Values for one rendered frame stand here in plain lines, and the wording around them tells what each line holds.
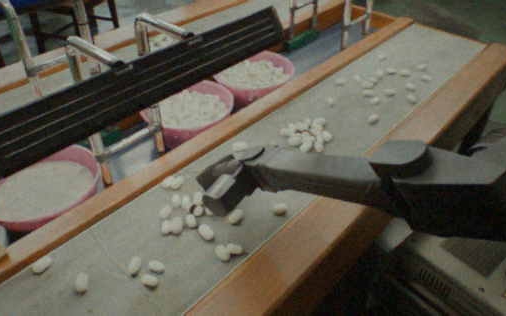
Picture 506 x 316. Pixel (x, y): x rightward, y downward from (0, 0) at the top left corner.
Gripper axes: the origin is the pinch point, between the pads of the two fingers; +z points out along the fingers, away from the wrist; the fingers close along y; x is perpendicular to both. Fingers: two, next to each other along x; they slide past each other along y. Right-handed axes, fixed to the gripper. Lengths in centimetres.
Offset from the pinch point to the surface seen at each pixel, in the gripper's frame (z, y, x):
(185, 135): 16.2, -11.4, -10.6
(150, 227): 1.2, 15.2, 1.7
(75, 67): -7.7, 14.6, -32.5
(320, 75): 7, -59, -6
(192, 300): -13.8, 21.1, 14.3
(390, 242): 33, -79, 72
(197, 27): 56, -63, -44
